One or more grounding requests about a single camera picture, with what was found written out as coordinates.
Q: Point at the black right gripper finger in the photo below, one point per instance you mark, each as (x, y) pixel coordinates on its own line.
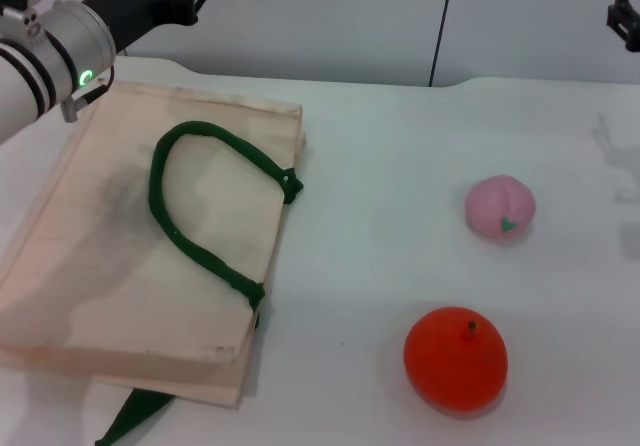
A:
(629, 18)

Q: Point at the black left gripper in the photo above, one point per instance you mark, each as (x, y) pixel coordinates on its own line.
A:
(145, 8)

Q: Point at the pink toy peach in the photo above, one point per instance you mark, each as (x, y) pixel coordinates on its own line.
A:
(495, 206)

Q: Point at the orange toy fruit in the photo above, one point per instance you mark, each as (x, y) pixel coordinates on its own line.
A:
(450, 371)

